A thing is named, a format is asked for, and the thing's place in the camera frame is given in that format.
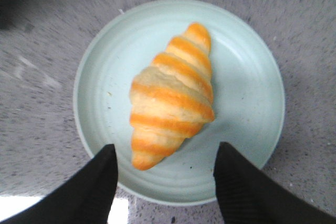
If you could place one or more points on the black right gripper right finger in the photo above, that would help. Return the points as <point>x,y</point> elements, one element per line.
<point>246,195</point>

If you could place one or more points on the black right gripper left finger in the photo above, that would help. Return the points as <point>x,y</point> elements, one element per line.
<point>85,198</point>

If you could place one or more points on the striped croissant bread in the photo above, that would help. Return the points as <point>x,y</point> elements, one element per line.
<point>171,98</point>

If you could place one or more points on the light green plate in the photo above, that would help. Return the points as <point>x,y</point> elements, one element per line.
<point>249,97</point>

